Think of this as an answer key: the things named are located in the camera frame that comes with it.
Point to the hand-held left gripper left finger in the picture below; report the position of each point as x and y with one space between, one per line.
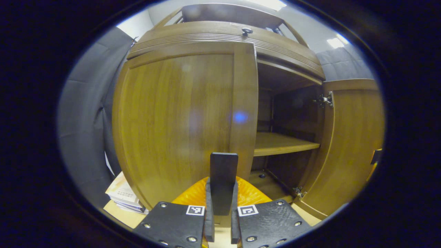
172 224

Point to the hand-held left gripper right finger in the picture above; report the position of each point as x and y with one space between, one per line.
268 224

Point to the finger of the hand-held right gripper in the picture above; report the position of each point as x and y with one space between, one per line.
376 156

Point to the wooden cabinet door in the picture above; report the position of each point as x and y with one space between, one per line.
355 144
172 120

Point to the wooden double-door shoe cabinet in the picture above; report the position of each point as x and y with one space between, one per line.
296 113

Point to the metal door hinge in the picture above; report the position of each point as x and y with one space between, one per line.
299 192
325 100

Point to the wooden inner cabinet shelf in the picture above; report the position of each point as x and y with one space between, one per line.
279 144

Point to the wooden cabinet drawer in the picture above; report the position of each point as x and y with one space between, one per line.
206 34

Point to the stack of books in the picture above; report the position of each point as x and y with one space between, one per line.
120 193

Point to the small ceiling light panel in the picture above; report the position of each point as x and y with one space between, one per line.
337 41

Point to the black backdrop cloth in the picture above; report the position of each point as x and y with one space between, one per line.
82 120

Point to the black drawer knob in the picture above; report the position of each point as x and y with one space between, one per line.
247 31

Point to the large ceiling light panel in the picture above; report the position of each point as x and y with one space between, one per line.
268 3

